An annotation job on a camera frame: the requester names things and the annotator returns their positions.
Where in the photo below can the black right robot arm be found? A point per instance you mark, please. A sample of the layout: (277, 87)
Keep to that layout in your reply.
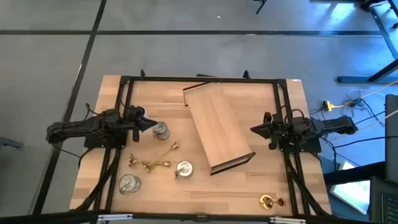
(329, 124)

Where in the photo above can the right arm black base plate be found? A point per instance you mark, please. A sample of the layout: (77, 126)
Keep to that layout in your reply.
(306, 148)

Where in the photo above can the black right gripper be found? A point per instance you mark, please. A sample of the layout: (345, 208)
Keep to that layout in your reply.
(275, 130)

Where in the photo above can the silver metal bracket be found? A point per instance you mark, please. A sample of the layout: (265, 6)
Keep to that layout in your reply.
(287, 220)
(115, 217)

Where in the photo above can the black rig crossbar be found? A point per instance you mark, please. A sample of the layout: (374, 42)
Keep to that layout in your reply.
(174, 217)

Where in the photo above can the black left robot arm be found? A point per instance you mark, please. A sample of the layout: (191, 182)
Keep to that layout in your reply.
(81, 126)

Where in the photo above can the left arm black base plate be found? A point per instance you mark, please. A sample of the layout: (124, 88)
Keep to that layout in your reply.
(102, 143)

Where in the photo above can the gold candlestick holder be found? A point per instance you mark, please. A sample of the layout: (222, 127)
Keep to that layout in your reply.
(175, 145)
(265, 201)
(132, 160)

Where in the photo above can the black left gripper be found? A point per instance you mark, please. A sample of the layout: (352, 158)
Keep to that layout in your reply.
(135, 119)

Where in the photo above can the yellow power plug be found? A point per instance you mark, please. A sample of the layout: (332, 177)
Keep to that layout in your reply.
(327, 105)

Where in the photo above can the black desk edge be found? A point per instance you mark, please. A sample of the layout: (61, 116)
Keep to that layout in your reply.
(354, 174)

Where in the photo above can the dark grey monitor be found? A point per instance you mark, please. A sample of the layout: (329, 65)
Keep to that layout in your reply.
(392, 137)

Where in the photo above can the glass candle jar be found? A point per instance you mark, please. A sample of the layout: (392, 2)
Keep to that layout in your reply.
(130, 183)
(184, 169)
(161, 130)

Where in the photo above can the grey chair base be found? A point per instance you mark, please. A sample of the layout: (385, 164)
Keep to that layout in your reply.
(9, 143)

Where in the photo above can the black and blue desk frame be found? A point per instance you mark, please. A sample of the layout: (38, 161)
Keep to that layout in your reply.
(351, 79)

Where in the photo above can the pale blue-white panel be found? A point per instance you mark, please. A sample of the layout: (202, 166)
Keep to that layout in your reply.
(351, 193)

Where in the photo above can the black aluminium table frame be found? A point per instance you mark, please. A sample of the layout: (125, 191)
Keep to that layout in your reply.
(258, 80)

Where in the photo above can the black stand leg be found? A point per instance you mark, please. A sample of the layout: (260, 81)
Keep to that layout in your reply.
(261, 6)

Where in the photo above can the black laptop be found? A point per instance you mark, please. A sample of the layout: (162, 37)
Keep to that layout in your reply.
(385, 202)

